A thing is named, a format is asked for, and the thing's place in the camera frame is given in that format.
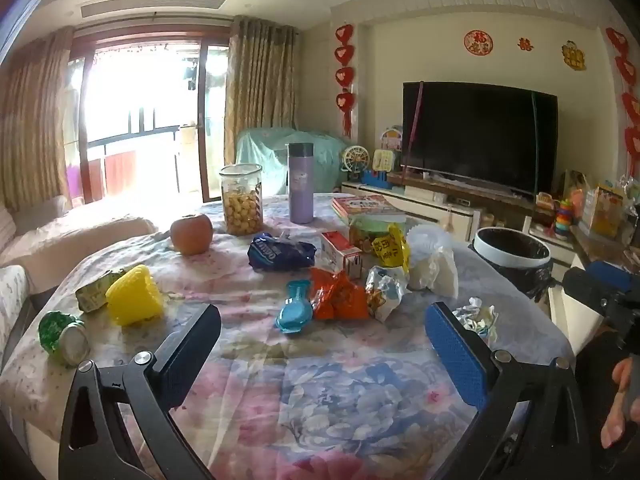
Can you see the pink toy house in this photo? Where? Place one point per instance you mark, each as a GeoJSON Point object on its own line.
{"type": "Point", "coordinates": [391, 140]}

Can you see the red heart garland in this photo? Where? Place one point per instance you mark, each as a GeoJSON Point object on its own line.
{"type": "Point", "coordinates": [344, 75]}
{"type": "Point", "coordinates": [627, 105]}

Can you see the silver snack wrapper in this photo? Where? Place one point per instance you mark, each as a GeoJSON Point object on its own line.
{"type": "Point", "coordinates": [385, 292]}

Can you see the clear jar of snack balls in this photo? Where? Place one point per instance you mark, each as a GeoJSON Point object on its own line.
{"type": "Point", "coordinates": [242, 205]}

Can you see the yellow cartoon wall sticker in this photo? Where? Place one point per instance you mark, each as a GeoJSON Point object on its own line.
{"type": "Point", "coordinates": [573, 55]}

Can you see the black flat television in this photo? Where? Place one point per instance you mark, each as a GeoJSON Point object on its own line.
{"type": "Point", "coordinates": [475, 135]}

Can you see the pink toy cash register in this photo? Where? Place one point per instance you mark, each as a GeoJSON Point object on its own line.
{"type": "Point", "coordinates": [545, 200]}

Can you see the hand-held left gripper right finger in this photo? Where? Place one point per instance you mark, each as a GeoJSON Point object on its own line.
{"type": "Point", "coordinates": [457, 355]}

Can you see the beige patterned curtain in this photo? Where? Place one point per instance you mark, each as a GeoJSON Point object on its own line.
{"type": "Point", "coordinates": [35, 120]}
{"type": "Point", "coordinates": [260, 90]}

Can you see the small red wall sticker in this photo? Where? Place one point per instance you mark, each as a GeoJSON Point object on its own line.
{"type": "Point", "coordinates": [525, 43]}

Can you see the red apple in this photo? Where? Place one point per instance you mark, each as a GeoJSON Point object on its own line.
{"type": "Point", "coordinates": [191, 233]}

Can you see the round red wall sticker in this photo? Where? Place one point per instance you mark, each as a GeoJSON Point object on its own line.
{"type": "Point", "coordinates": [476, 42]}

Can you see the yellow toy box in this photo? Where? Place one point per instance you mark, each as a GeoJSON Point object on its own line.
{"type": "Point", "coordinates": [605, 210]}

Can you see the yellow green toy phone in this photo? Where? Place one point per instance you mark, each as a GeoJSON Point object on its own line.
{"type": "Point", "coordinates": [383, 160]}

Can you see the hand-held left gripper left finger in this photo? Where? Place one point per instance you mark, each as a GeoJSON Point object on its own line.
{"type": "Point", "coordinates": [187, 355]}

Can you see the orange snack wrapper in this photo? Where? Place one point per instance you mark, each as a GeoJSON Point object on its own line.
{"type": "Point", "coordinates": [342, 297]}

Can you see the teal covered armchair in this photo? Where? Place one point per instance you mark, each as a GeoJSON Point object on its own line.
{"type": "Point", "coordinates": [270, 160]}

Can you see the red white drink carton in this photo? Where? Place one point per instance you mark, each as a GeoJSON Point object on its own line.
{"type": "Point", "coordinates": [340, 255]}

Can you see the marble side counter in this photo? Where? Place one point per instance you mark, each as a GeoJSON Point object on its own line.
{"type": "Point", "coordinates": [595, 250]}

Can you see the white rim trash bin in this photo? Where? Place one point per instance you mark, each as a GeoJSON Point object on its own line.
{"type": "Point", "coordinates": [510, 255]}

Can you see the blue cookie wrapper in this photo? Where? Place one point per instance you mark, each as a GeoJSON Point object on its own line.
{"type": "Point", "coordinates": [280, 254]}

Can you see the beige sofa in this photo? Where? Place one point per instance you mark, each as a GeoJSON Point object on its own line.
{"type": "Point", "coordinates": [60, 240]}

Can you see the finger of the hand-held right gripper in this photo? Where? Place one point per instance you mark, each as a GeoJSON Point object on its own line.
{"type": "Point", "coordinates": [582, 290]}
{"type": "Point", "coordinates": [607, 274]}

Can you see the flattened green yellow carton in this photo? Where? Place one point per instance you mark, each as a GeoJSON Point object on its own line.
{"type": "Point", "coordinates": [95, 292]}

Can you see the person's right hand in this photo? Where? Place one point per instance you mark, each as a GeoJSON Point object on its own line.
{"type": "Point", "coordinates": [614, 425]}

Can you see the yellow snack wrapper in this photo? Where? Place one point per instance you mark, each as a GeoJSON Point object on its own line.
{"type": "Point", "coordinates": [395, 252]}

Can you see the crumpled foil wrapper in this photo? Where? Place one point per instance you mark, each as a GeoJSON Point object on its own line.
{"type": "Point", "coordinates": [477, 320]}

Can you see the green drink carton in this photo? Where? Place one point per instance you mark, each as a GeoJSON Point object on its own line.
{"type": "Point", "coordinates": [365, 232]}

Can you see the white plastic bag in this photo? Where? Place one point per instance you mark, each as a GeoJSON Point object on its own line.
{"type": "Point", "coordinates": [435, 267]}

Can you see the teal plastic scoop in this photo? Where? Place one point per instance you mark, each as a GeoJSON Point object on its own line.
{"type": "Point", "coordinates": [294, 310]}

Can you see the purple thermos bottle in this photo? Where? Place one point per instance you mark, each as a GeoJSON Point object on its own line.
{"type": "Point", "coordinates": [300, 185]}

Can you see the pink stick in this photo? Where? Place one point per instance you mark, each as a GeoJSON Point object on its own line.
{"type": "Point", "coordinates": [416, 120]}

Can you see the ceiling air vent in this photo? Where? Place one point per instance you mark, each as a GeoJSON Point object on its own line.
{"type": "Point", "coordinates": [150, 6]}

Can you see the balcony sliding door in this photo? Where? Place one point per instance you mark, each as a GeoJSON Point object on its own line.
{"type": "Point", "coordinates": [145, 110]}

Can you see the toy ferris wheel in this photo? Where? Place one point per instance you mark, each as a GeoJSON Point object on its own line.
{"type": "Point", "coordinates": [354, 160]}

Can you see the green drink can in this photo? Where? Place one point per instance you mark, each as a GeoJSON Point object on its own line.
{"type": "Point", "coordinates": [57, 332]}

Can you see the blue toy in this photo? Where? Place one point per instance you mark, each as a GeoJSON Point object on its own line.
{"type": "Point", "coordinates": [374, 178]}

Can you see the white television cabinet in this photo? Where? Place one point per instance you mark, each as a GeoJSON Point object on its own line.
{"type": "Point", "coordinates": [425, 205]}

